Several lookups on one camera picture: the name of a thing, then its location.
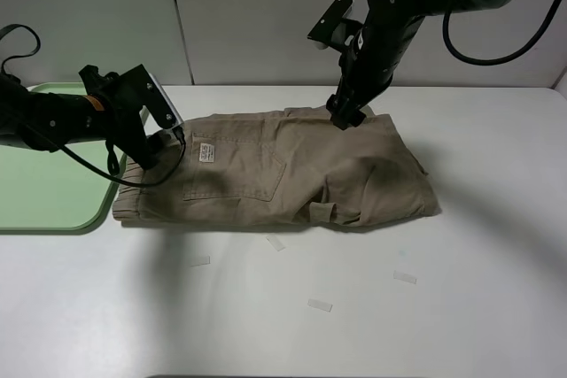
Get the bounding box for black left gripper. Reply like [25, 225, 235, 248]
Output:
[79, 65, 159, 170]

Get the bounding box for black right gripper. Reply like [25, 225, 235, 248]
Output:
[326, 19, 421, 130]

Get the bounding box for khaki shorts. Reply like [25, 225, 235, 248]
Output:
[113, 107, 440, 228]

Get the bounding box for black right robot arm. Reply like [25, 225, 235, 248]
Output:
[322, 0, 510, 129]

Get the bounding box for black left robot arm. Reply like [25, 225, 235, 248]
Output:
[1, 65, 183, 170]

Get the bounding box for light green plastic tray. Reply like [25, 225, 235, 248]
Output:
[0, 81, 151, 235]

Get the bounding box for clear tape strip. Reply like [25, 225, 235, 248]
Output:
[307, 298, 333, 312]
[392, 270, 417, 285]
[189, 256, 211, 267]
[266, 235, 285, 251]

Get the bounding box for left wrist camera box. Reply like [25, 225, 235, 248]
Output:
[115, 65, 183, 130]

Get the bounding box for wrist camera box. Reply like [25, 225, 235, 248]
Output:
[307, 0, 359, 52]
[115, 65, 183, 130]

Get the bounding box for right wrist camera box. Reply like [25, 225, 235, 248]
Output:
[307, 0, 359, 52]

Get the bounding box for black left camera cable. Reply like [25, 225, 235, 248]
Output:
[0, 22, 187, 189]

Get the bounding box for black camera cable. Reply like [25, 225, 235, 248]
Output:
[340, 0, 567, 66]
[0, 22, 187, 189]

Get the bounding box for black right camera cable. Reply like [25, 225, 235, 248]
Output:
[340, 0, 567, 66]

